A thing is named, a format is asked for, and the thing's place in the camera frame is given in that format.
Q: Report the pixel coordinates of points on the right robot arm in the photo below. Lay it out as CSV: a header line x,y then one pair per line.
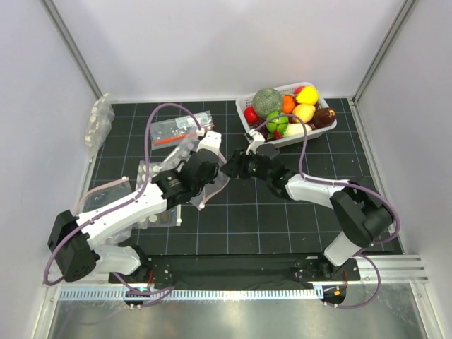
x,y
362,213

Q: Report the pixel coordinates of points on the white zipper dotted bag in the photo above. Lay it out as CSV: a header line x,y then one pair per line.
x,y
169,218

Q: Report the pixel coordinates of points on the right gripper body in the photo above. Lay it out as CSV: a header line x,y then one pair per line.
x,y
251,169

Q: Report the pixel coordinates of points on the red zipper clear bag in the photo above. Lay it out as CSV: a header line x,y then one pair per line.
x,y
171,132

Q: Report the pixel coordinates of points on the pink zipper dotted bag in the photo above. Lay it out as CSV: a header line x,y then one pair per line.
x,y
179,156

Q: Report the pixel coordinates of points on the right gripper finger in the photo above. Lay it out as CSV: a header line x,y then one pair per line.
x,y
233,169
240,157

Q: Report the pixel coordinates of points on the green netted melon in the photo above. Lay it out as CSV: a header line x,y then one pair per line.
x,y
266,101

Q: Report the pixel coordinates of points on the black grid cutting mat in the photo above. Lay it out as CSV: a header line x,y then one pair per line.
x,y
245,217

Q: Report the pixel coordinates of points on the crumpled bags pile left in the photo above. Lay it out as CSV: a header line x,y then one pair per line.
x,y
103,195

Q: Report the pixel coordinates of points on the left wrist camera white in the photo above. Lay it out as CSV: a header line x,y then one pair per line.
x,y
211,141

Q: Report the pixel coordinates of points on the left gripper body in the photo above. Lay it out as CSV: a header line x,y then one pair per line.
x,y
198,188

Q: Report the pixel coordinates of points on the white slotted cable duct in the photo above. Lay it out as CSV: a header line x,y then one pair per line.
x,y
124,294

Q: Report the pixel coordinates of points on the yellow lemon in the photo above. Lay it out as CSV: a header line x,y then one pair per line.
x,y
304,111

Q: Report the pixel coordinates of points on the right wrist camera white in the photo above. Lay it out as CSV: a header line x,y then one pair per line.
x,y
255,139

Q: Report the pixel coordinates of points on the bag stack at wall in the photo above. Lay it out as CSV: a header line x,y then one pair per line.
x,y
99,124

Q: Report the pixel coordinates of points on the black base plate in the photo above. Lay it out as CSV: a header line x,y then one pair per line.
x,y
246,271

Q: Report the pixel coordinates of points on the orange fruit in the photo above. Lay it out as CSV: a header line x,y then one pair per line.
x,y
288,104

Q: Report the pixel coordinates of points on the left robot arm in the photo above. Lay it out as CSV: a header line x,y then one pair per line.
x,y
77,242

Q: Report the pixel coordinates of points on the red chili pepper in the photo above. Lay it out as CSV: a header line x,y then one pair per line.
x,y
274,135

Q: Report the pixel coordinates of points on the dark red apple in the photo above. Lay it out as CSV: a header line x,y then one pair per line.
x,y
323,117

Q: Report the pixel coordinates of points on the bright green round fruit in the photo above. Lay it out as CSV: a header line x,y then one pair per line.
x,y
277,121

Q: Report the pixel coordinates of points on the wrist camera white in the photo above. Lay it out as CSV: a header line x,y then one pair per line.
x,y
211,141
255,139

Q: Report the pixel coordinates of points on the red tomato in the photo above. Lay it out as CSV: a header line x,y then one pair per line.
x,y
250,115

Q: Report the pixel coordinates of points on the purple grapes bunch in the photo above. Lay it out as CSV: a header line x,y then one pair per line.
x,y
263,130

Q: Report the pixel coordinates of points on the yellow red peach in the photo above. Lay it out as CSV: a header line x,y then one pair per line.
x,y
307,95

